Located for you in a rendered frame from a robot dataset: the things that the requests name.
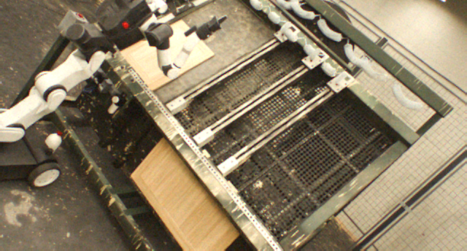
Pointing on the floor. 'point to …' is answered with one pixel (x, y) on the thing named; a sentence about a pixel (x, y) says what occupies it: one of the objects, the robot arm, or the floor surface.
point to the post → (43, 67)
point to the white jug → (54, 140)
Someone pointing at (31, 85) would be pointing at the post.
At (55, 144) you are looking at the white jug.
